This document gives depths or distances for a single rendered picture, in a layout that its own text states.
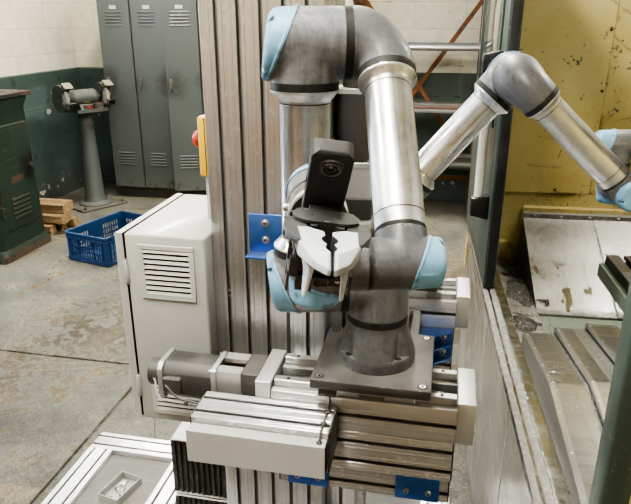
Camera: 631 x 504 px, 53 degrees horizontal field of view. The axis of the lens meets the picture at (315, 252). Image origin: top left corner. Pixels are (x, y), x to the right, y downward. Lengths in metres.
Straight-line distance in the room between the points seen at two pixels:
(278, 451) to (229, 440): 0.09
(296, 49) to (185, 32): 5.00
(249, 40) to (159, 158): 5.08
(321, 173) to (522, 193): 2.26
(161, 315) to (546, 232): 1.85
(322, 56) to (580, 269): 1.88
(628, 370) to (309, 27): 0.66
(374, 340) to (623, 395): 0.48
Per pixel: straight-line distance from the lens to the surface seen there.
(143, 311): 1.48
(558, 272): 2.70
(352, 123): 1.34
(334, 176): 0.68
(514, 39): 2.07
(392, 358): 1.21
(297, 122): 1.07
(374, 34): 1.05
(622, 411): 0.88
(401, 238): 0.89
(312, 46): 1.04
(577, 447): 1.68
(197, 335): 1.45
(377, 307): 1.17
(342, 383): 1.19
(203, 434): 1.24
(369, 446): 1.31
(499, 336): 1.93
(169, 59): 6.06
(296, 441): 1.20
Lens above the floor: 1.66
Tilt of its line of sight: 20 degrees down
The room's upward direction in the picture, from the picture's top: straight up
